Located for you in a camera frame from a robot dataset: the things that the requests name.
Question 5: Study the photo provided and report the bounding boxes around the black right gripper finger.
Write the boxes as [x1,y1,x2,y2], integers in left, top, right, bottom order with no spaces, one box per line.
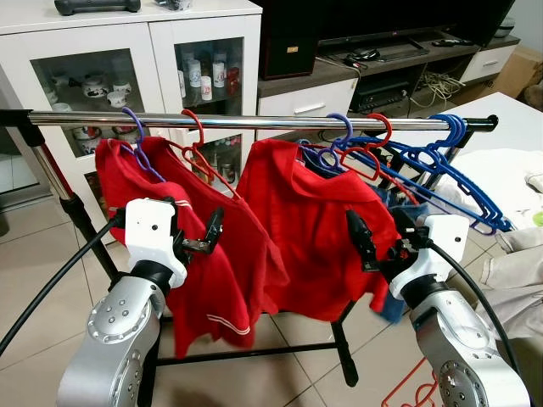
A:
[346,209,379,273]
[392,208,420,247]

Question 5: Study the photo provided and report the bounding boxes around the red plastic hanger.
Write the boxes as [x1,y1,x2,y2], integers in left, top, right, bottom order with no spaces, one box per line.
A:
[380,356,444,407]
[338,114,425,206]
[165,109,240,201]

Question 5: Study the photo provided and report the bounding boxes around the red hooded shirt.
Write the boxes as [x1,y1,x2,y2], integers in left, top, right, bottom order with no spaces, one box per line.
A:
[237,139,401,324]

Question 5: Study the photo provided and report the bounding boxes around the red shirt white sleeve stripes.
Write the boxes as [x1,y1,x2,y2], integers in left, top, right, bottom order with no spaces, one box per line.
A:
[94,137,255,359]

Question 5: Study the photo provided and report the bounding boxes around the brown white television bench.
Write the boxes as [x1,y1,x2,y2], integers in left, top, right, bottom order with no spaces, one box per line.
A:
[257,36,520,120]

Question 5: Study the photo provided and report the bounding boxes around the white glass-door cabinet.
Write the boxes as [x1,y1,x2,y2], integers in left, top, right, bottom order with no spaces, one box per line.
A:
[0,0,263,223]

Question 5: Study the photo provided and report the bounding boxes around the brown cardboard box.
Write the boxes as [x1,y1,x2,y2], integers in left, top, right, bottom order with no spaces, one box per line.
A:
[495,47,543,101]

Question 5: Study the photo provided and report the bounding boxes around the black loudspeaker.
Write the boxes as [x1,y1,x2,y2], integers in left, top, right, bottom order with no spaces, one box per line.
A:
[259,0,321,81]

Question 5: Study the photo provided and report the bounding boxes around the black television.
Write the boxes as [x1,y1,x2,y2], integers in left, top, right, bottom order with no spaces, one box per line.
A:
[316,0,517,50]

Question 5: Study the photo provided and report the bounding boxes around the black game controller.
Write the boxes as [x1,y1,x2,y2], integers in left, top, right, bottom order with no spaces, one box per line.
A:
[54,0,142,17]

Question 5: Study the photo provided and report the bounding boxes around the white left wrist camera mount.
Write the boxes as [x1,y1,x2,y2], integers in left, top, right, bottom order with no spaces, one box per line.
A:
[124,198,189,290]

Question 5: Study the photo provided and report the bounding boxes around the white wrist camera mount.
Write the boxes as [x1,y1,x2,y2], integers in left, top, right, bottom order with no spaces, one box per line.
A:
[124,198,189,290]
[383,214,471,311]

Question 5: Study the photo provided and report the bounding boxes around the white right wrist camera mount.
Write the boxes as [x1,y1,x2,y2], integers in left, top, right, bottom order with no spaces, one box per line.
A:
[383,214,471,311]

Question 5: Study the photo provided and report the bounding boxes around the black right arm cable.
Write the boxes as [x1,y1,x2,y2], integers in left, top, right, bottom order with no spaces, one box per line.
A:
[427,241,523,378]

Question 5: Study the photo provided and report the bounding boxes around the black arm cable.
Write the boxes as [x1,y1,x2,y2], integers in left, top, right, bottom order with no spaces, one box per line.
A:
[0,214,126,357]
[427,241,523,378]

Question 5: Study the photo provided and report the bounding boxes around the black clothes rack chrome rail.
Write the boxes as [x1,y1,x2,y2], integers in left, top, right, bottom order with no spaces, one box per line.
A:
[0,109,500,407]

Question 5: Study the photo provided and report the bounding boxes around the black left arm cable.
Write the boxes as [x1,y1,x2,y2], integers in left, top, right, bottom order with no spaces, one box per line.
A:
[0,214,126,357]

